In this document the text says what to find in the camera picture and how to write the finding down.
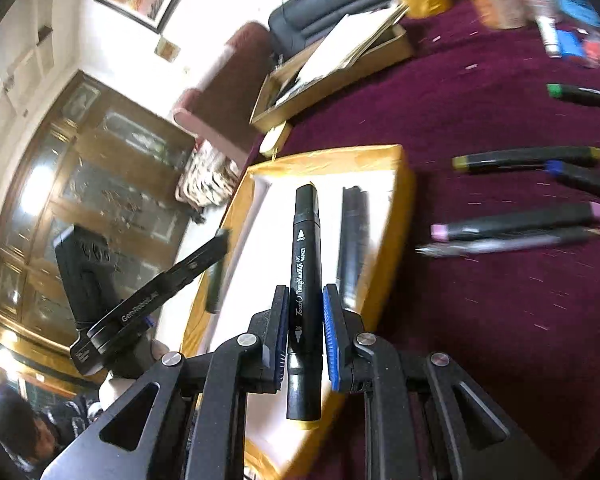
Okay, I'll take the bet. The stack of papers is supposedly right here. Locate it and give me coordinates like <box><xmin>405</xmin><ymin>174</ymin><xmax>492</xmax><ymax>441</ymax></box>
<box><xmin>275</xmin><ymin>2</ymin><xmax>411</xmax><ymax>106</ymax></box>

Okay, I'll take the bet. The brown armchair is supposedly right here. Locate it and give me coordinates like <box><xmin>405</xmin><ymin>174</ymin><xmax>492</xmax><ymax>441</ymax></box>
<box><xmin>172</xmin><ymin>22</ymin><xmax>276</xmax><ymax>171</ymax></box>

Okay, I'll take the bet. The gold wall plaque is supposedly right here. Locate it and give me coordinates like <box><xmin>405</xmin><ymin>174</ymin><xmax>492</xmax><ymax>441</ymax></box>
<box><xmin>154</xmin><ymin>37</ymin><xmax>182</xmax><ymax>63</ymax></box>

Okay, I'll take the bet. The person's left hand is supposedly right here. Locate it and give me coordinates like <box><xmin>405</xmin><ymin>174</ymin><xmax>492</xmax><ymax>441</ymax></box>
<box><xmin>97</xmin><ymin>337</ymin><xmax>173</xmax><ymax>411</ymax></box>

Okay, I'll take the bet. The grey ballpoint pen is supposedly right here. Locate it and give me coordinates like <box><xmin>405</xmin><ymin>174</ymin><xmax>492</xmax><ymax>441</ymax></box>
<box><xmin>415</xmin><ymin>227</ymin><xmax>600</xmax><ymax>259</ymax></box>

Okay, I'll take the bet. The small pale yellow box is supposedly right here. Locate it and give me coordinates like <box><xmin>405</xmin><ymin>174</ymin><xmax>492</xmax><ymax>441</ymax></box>
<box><xmin>259</xmin><ymin>122</ymin><xmax>293</xmax><ymax>158</ymax></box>

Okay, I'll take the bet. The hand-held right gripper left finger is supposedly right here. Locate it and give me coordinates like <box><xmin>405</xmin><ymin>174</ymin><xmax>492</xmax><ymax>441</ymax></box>
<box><xmin>40</xmin><ymin>284</ymin><xmax>291</xmax><ymax>480</ymax></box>

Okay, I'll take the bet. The green-capped black marker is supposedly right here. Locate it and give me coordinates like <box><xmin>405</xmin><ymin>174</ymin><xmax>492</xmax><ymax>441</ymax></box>
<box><xmin>546</xmin><ymin>83</ymin><xmax>600</xmax><ymax>111</ymax></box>

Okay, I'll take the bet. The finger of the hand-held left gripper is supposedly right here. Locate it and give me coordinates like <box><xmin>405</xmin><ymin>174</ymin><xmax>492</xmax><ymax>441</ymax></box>
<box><xmin>162</xmin><ymin>227</ymin><xmax>232</xmax><ymax>286</ymax></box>

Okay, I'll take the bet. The pink-capped black marker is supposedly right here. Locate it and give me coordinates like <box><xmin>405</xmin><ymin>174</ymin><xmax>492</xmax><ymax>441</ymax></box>
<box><xmin>430</xmin><ymin>202</ymin><xmax>600</xmax><ymax>242</ymax></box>

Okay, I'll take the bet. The white tray with yellow rim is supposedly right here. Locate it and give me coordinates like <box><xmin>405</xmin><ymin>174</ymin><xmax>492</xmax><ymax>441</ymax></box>
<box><xmin>180</xmin><ymin>144</ymin><xmax>417</xmax><ymax>480</ymax></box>

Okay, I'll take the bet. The thin black pen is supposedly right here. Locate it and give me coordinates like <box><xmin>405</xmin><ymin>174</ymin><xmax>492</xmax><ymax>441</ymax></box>
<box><xmin>335</xmin><ymin>185</ymin><xmax>372</xmax><ymax>311</ymax></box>

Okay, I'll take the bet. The dark green pen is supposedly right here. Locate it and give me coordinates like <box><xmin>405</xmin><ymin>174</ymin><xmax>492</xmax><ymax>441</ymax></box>
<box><xmin>204</xmin><ymin>255</ymin><xmax>228</xmax><ymax>315</ymax></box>

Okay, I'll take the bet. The patterned blanket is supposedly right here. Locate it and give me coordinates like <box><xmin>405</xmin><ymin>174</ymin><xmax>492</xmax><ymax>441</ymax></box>
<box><xmin>175</xmin><ymin>137</ymin><xmax>241</xmax><ymax>211</ymax></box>

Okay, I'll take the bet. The wide black marker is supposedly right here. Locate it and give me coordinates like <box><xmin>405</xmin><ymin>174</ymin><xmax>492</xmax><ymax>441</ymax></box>
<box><xmin>286</xmin><ymin>184</ymin><xmax>325</xmax><ymax>431</ymax></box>

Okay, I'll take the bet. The blue eraser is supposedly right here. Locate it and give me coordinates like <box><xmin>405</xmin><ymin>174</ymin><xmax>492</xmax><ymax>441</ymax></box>
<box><xmin>555</xmin><ymin>30</ymin><xmax>588</xmax><ymax>61</ymax></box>

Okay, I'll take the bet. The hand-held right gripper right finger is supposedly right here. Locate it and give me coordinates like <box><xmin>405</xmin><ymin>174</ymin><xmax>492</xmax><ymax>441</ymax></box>
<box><xmin>322</xmin><ymin>283</ymin><xmax>566</xmax><ymax>480</ymax></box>

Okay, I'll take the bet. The blue-capped black marker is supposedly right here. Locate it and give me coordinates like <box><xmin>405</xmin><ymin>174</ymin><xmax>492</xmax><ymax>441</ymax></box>
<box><xmin>545</xmin><ymin>160</ymin><xmax>600</xmax><ymax>201</ymax></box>

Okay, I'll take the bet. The flat cardboard box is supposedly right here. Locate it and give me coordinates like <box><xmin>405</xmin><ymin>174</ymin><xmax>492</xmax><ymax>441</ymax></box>
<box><xmin>250</xmin><ymin>25</ymin><xmax>415</xmax><ymax>133</ymax></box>

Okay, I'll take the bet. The black leather sofa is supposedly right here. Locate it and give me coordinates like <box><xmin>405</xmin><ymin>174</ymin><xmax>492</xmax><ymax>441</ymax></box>
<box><xmin>267</xmin><ymin>0</ymin><xmax>463</xmax><ymax>58</ymax></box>

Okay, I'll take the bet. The olive-capped black marker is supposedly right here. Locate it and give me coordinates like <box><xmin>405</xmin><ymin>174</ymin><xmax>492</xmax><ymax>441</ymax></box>
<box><xmin>452</xmin><ymin>146</ymin><xmax>600</xmax><ymax>173</ymax></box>

